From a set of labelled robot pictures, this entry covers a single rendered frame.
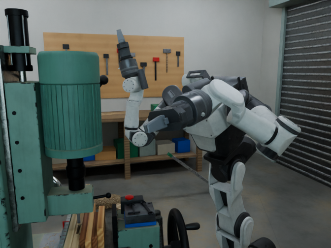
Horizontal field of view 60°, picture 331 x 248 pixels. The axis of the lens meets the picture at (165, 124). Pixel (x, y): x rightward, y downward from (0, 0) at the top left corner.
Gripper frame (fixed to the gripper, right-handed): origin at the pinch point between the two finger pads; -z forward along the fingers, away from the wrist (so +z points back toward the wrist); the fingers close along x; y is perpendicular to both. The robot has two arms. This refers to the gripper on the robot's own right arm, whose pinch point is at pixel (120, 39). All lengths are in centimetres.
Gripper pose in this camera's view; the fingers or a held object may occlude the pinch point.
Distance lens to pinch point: 146.0
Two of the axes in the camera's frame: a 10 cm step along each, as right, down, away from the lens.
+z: 2.7, 9.6, 0.6
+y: -9.6, 2.7, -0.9
